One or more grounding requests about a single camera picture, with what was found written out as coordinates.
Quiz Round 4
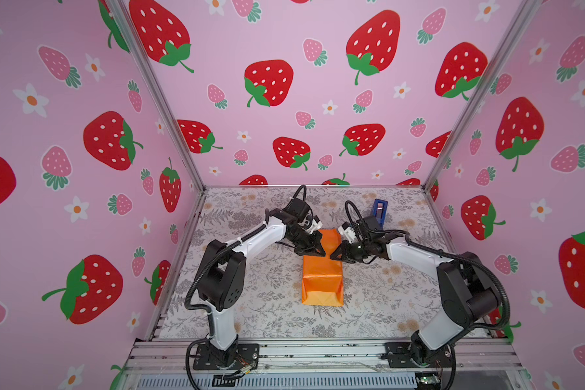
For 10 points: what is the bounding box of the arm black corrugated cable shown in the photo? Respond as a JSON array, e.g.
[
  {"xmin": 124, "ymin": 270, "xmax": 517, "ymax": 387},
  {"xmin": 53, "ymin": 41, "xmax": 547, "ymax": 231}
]
[
  {"xmin": 404, "ymin": 233, "xmax": 512, "ymax": 332},
  {"xmin": 184, "ymin": 221, "xmax": 269, "ymax": 313}
]

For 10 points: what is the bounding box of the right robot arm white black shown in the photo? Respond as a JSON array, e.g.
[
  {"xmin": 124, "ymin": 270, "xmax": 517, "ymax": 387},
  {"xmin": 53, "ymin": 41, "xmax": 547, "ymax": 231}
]
[{"xmin": 330, "ymin": 230, "xmax": 511, "ymax": 366}]

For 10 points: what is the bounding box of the left aluminium corner post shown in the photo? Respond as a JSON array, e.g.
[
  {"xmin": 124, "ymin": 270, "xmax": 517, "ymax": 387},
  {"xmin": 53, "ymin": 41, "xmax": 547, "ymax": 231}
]
[{"xmin": 108, "ymin": 0, "xmax": 206, "ymax": 194}]

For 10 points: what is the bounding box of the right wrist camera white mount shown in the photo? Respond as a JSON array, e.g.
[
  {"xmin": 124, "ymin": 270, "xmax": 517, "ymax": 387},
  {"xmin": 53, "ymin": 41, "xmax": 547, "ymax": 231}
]
[{"xmin": 337, "ymin": 222, "xmax": 359, "ymax": 243}]

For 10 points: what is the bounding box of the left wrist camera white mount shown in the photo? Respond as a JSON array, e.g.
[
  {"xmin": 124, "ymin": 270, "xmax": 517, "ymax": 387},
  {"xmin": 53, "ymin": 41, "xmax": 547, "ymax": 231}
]
[{"xmin": 302, "ymin": 215, "xmax": 323, "ymax": 233}]

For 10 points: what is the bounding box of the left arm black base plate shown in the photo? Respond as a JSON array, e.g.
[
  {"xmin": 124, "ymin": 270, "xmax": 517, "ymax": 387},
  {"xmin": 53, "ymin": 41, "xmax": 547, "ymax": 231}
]
[{"xmin": 191, "ymin": 343, "xmax": 260, "ymax": 371}]

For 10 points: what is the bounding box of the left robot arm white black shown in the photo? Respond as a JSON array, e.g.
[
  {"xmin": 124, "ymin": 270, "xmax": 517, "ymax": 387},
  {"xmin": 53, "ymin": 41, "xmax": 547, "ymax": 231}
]
[{"xmin": 185, "ymin": 198, "xmax": 326, "ymax": 366}]

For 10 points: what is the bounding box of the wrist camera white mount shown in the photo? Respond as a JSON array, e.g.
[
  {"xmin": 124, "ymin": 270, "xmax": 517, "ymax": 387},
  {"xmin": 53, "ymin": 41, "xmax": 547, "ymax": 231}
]
[
  {"xmin": 337, "ymin": 222, "xmax": 359, "ymax": 243},
  {"xmin": 302, "ymin": 215, "xmax": 323, "ymax": 233}
]

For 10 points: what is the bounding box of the blue tape dispenser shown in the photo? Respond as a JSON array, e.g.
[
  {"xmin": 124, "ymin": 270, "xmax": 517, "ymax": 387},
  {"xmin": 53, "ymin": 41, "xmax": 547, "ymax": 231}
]
[{"xmin": 372, "ymin": 199, "xmax": 388, "ymax": 228}]

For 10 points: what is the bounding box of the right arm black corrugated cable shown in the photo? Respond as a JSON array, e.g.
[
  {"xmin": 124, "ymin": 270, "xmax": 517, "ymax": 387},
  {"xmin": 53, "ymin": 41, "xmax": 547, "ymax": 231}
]
[{"xmin": 404, "ymin": 233, "xmax": 512, "ymax": 332}]

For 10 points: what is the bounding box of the right aluminium corner post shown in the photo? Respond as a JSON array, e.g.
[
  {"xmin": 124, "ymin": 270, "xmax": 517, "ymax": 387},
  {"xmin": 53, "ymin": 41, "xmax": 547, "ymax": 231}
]
[{"xmin": 422, "ymin": 0, "xmax": 541, "ymax": 195}]

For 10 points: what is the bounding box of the yellow orange wrapping paper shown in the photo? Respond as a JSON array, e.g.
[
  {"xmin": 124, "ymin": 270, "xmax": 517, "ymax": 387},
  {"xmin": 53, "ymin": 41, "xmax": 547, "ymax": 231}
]
[{"xmin": 302, "ymin": 229, "xmax": 344, "ymax": 307}]

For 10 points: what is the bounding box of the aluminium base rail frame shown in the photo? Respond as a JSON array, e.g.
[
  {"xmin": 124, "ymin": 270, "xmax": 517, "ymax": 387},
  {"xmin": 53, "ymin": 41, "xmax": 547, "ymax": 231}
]
[{"xmin": 113, "ymin": 338, "xmax": 535, "ymax": 389}]

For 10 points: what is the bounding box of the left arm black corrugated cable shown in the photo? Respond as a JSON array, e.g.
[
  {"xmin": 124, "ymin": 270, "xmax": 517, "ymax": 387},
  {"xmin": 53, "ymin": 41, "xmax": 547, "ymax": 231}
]
[{"xmin": 184, "ymin": 221, "xmax": 269, "ymax": 313}]

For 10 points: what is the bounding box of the aluminium corner post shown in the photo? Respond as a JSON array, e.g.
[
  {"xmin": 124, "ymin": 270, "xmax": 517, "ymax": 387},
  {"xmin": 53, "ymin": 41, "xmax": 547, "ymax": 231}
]
[
  {"xmin": 422, "ymin": 0, "xmax": 541, "ymax": 195},
  {"xmin": 108, "ymin": 0, "xmax": 206, "ymax": 194}
]

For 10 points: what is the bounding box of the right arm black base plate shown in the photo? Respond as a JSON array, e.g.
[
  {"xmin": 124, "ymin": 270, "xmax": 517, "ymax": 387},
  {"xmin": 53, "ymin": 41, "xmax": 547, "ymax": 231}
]
[{"xmin": 381, "ymin": 342, "xmax": 453, "ymax": 369}]

